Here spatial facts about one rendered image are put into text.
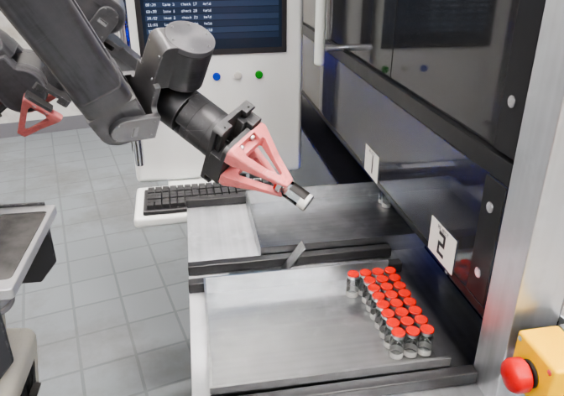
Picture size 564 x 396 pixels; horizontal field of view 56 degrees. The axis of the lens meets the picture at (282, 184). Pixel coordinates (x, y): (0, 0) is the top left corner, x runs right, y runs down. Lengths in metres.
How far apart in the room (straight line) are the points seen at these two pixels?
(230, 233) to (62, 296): 1.57
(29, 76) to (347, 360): 0.68
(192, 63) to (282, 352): 0.46
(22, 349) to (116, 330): 1.29
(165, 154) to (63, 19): 1.10
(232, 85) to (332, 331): 0.86
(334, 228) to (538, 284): 0.56
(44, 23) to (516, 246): 0.56
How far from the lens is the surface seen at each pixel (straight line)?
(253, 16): 1.50
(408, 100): 0.96
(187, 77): 0.61
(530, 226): 0.67
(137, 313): 2.42
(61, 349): 2.34
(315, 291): 0.97
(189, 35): 0.62
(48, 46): 0.53
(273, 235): 1.13
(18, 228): 0.94
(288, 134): 1.60
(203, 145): 0.63
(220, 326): 0.90
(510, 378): 0.69
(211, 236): 1.15
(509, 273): 0.72
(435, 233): 0.89
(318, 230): 1.16
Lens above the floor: 1.45
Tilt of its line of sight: 25 degrees down
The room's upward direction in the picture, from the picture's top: straight up
